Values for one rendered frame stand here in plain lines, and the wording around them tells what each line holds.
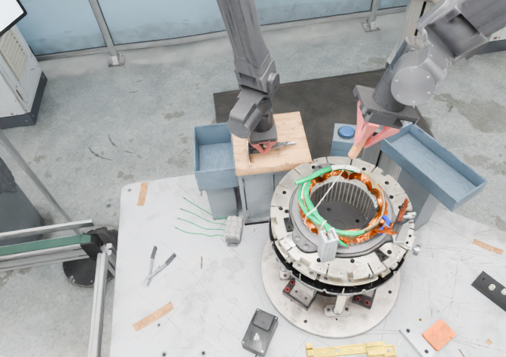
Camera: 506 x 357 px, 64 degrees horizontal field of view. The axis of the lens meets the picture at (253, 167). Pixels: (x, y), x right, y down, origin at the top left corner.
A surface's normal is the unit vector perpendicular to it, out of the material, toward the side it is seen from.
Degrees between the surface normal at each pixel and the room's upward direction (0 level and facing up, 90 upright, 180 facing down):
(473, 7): 99
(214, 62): 0
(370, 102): 22
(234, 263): 0
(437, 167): 0
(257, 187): 90
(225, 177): 90
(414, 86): 75
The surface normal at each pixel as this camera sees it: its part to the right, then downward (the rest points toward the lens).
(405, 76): -0.33, 0.58
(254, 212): 0.11, 0.78
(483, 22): -0.55, 0.75
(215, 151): -0.06, -0.61
